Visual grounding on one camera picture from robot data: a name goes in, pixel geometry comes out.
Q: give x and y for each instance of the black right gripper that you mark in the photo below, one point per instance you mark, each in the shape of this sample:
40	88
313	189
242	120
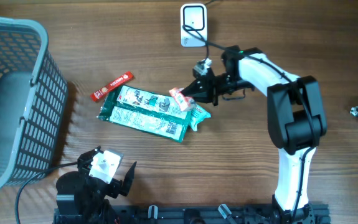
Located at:
206	84

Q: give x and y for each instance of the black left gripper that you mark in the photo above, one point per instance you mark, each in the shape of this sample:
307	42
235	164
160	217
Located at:
117	186

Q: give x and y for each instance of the red snack packet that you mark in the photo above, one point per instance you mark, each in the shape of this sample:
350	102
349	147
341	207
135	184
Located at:
185	103

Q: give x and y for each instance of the teal wet wipes pack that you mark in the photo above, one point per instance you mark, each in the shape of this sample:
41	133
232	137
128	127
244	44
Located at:
198	114

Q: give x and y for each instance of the green sponge pack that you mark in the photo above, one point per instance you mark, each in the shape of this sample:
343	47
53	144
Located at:
145	111

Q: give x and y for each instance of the red coffee stick sachet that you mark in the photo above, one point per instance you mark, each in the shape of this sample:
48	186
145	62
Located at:
124	78

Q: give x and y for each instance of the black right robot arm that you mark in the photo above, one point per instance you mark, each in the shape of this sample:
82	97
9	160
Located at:
295	115

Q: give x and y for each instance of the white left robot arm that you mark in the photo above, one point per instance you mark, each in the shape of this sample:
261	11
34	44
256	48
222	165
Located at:
81	195

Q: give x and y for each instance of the white barcode scanner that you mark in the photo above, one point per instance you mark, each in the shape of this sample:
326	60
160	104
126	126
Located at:
193	24

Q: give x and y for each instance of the grey plastic basket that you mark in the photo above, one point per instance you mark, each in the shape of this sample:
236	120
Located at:
33	95

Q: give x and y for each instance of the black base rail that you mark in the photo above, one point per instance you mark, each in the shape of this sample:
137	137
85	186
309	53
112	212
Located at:
258	213

